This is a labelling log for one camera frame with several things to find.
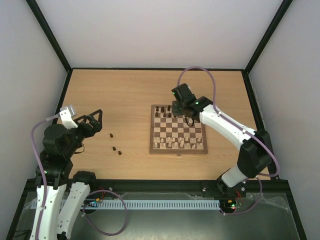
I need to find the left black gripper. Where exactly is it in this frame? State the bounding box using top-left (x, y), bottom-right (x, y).
top-left (64, 108), bottom-right (104, 157)

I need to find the white slotted cable duct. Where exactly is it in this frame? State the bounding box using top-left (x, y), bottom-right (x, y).
top-left (29, 199), bottom-right (221, 211)

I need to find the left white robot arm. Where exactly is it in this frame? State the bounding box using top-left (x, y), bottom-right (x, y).
top-left (30, 105), bottom-right (103, 240)

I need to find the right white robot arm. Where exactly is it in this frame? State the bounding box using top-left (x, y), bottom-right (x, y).
top-left (171, 83), bottom-right (272, 196)

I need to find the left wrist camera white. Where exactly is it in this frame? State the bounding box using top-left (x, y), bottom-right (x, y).
top-left (59, 104), bottom-right (78, 130)

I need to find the wooden chess board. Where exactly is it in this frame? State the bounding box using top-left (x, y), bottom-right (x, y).
top-left (149, 104), bottom-right (208, 155)

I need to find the light king piece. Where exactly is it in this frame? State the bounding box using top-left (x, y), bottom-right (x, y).
top-left (179, 140), bottom-right (185, 148)

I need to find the black aluminium frame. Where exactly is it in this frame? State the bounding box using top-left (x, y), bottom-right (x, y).
top-left (6, 0), bottom-right (307, 240)

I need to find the metal base plate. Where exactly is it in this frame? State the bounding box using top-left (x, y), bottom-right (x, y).
top-left (16, 193), bottom-right (300, 240)

